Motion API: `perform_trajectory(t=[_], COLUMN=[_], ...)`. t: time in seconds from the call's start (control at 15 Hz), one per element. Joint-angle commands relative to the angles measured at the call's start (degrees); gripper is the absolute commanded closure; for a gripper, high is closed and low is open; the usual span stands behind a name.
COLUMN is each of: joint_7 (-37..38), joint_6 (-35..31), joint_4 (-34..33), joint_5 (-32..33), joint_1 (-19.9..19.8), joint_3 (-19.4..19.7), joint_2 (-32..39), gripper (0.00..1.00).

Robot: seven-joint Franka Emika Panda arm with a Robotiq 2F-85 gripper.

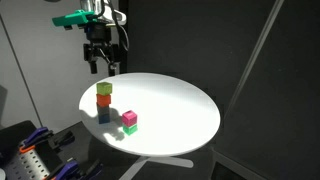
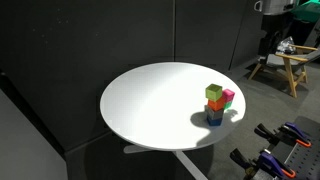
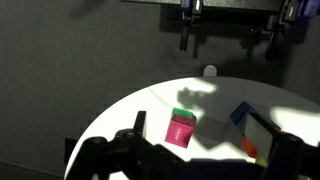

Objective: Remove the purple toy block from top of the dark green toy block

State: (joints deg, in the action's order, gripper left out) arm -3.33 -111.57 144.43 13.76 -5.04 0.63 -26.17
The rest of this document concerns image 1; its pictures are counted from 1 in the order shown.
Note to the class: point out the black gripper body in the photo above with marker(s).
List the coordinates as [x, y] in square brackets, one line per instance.
[100, 36]

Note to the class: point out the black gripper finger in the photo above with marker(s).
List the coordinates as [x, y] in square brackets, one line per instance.
[112, 70]
[93, 67]

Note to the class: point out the purple toy block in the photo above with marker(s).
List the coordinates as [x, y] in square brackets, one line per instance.
[129, 118]

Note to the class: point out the yellow-green toy block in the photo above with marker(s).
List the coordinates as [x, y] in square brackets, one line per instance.
[104, 88]

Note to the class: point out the orange toy block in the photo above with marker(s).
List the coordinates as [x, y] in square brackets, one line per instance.
[103, 100]

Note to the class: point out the blue toy block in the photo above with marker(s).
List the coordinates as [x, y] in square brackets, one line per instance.
[104, 118]

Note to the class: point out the dark green toy block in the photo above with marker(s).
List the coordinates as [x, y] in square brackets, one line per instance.
[130, 129]

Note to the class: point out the black spring clamp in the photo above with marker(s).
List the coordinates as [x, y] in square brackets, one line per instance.
[63, 139]
[91, 170]

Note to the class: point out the purple spring clamp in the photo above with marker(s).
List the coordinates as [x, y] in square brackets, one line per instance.
[66, 169]
[36, 134]

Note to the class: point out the orange clamp piece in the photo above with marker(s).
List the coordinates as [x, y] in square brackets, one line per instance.
[26, 149]

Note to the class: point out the white table base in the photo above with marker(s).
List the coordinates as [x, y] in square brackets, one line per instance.
[173, 162]

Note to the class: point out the perforated metal plate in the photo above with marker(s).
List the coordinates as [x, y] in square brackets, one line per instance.
[28, 165]

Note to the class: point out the grey diagonal pole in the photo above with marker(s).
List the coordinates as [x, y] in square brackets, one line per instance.
[256, 50]

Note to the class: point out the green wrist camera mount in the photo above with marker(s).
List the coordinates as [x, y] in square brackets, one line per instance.
[71, 18]

